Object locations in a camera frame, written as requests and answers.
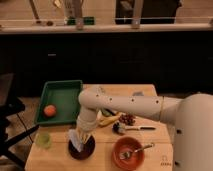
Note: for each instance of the green plastic tray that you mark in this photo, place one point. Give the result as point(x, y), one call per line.
point(64, 96)

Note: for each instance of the yellow banana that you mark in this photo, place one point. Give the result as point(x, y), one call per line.
point(104, 121)

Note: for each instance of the light blue towel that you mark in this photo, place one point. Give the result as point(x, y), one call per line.
point(73, 137)

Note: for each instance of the small green cup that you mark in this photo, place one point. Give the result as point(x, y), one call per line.
point(43, 140)

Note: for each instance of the orange bowl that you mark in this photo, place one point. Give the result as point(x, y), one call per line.
point(127, 144)

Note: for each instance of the metal spoon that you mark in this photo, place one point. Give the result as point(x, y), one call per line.
point(128, 154)

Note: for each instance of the bunch of red grapes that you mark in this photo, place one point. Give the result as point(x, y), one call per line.
point(127, 119)

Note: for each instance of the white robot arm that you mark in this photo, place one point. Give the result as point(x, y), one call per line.
point(192, 118)

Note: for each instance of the orange fruit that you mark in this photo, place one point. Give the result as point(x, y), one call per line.
point(50, 111)

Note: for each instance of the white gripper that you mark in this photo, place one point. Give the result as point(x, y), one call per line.
point(86, 123)

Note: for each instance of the black chair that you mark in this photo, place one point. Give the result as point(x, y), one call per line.
point(9, 105)

